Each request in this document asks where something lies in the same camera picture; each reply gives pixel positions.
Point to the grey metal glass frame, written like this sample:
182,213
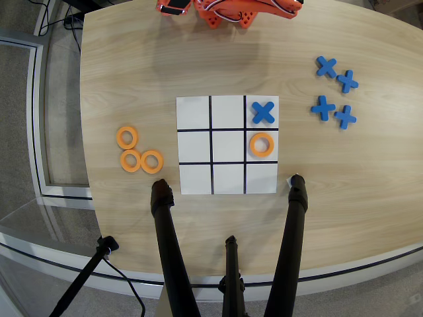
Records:
36,132

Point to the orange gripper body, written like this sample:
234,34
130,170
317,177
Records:
169,8

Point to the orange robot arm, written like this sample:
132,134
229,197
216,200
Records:
261,8

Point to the blue foam cross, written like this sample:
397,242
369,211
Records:
345,117
326,67
323,107
263,112
347,81

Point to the slim black stand leg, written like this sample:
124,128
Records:
82,277

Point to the small white tape tag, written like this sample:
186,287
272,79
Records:
288,181

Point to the white grid paper board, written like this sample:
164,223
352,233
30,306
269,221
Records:
228,145

